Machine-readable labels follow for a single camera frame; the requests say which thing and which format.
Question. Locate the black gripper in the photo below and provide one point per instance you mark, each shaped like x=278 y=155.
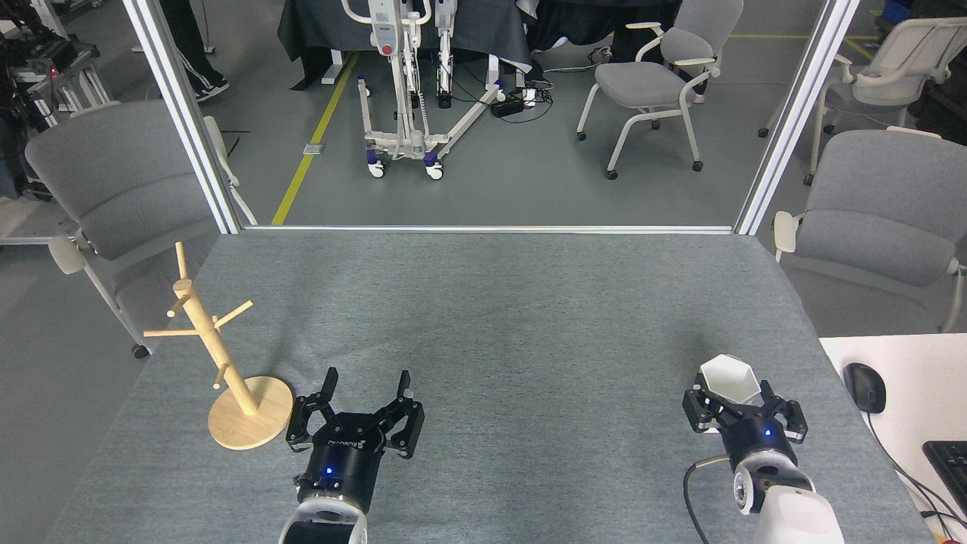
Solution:
x=344 y=461
x=755 y=437

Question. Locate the white hexagonal cup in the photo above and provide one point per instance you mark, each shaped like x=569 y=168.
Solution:
x=729 y=375

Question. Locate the wooden cup rack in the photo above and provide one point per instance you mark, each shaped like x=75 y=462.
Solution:
x=249 y=415

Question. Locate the metal equipment rack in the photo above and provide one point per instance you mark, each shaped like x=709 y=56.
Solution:
x=53 y=68

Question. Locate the black computer mouse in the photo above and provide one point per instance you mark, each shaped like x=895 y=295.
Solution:
x=865 y=387

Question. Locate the white desk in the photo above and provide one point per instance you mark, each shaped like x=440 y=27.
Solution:
x=922 y=378

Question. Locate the black keyboard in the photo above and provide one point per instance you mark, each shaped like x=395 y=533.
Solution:
x=952 y=465

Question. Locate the white wheeled stand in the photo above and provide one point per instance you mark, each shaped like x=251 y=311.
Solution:
x=396 y=140

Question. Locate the black power strip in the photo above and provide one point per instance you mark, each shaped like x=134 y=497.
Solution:
x=508 y=106

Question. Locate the white chair with armrests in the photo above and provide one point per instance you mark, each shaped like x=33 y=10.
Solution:
x=899 y=68

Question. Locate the black draped table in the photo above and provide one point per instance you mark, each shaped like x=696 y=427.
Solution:
x=317 y=30

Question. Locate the person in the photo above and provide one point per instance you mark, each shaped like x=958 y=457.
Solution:
x=189 y=45

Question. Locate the silver frame rail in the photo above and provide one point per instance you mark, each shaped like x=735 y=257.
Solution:
x=491 y=229

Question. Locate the grey chair with white frame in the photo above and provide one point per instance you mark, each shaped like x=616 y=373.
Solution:
x=884 y=219
x=121 y=181
x=642 y=83

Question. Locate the silver frame post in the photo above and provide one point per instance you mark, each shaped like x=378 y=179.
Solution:
x=181 y=113
x=793 y=113

